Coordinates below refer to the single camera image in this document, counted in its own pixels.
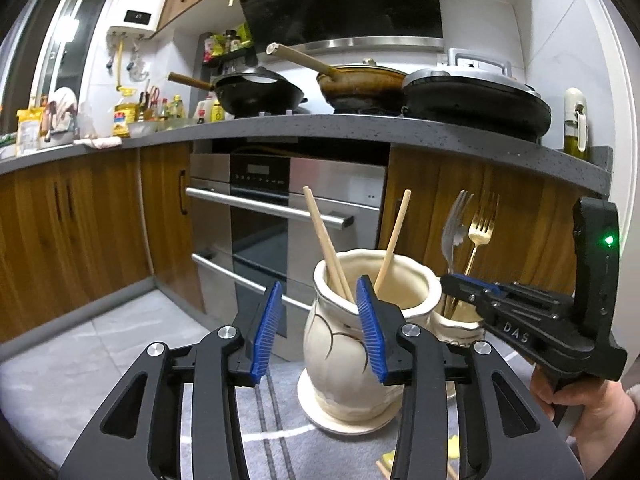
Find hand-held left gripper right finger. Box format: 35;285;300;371
356;275;586;480

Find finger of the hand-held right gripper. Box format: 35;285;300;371
461;274;503;296
440;274;483;312

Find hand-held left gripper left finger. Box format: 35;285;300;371
57;281;284;480

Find cream floral ceramic utensil holder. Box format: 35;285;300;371
302;249;486;422

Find gold fork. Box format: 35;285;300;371
447;191;501;318

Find silver fork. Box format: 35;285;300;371
441;189;475;318

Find person's right hand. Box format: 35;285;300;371
529;365;637;463

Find wooden lower cabinet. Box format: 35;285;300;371
380;145;601;302

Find stainless steel built-in oven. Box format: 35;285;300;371
189;152;388;362

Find white ceramic drip tray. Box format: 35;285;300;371
297;365;416;436

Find large black pan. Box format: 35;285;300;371
401;67;552;142

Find white oil sprayer bottle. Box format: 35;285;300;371
562;87;592;162

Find grey checked tablecloth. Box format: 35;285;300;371
0;290;551;480

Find grey speckled kitchen countertop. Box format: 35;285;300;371
0;112;614;197

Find silver pot lid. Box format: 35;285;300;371
440;48;522;92

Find group of sauce bottles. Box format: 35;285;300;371
137;87;187;122

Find pink dishcloth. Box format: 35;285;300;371
75;136;122;151

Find yellow cooking oil bottle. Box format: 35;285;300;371
112;102;139;139

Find black spice rack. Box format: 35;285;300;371
201;22;257;69

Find white hanging cloth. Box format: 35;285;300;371
49;87;79;134

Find yellow gas pipe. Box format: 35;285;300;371
115;40;127;92

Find yellow food bag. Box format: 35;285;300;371
16;108;44;157

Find black range hood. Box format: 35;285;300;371
227;0;445;54

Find white water heater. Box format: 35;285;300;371
107;0;176;39

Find window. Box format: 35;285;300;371
0;0;119;132

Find wooden lower cabinets with handles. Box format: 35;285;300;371
0;142;206;345

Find brown wok with wooden handle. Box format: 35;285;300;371
266;42;409;114

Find black wok with wooden handle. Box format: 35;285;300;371
167;66;307;117

